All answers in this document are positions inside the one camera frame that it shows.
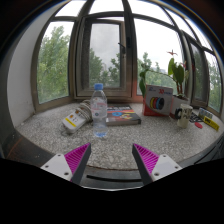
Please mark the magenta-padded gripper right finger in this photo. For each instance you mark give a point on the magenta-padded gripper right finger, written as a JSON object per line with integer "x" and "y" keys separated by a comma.
{"x": 146, "y": 159}

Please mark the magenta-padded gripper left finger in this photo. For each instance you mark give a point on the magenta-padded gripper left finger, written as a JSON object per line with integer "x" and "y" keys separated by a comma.
{"x": 77, "y": 158}

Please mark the clear blue-capped water bottle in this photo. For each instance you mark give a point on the clear blue-capped water bottle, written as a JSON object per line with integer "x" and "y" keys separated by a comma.
{"x": 99, "y": 113}

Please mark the white power strip yellow label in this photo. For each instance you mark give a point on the white power strip yellow label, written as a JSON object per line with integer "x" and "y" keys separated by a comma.
{"x": 74, "y": 120}

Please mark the dark colourful-cover book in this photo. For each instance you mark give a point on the dark colourful-cover book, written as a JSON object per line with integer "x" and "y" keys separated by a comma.
{"x": 122, "y": 116}

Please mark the cream cup with black lettering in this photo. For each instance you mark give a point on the cream cup with black lettering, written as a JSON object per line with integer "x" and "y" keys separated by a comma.
{"x": 184, "y": 116}

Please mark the red and white filament box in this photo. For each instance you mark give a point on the red and white filament box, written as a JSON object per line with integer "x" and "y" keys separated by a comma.
{"x": 158, "y": 100}

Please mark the flat round red coaster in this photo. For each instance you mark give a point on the flat round red coaster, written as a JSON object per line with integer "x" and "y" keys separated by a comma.
{"x": 198, "y": 125}

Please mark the long yellow box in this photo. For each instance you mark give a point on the long yellow box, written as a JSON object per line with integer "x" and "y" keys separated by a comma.
{"x": 211, "y": 123}

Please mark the potted plant in white pot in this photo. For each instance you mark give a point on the potted plant in white pot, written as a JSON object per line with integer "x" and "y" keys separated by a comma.
{"x": 178, "y": 75}

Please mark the brown-framed bay window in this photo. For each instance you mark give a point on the brown-framed bay window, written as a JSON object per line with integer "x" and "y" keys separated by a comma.
{"x": 128, "y": 66}

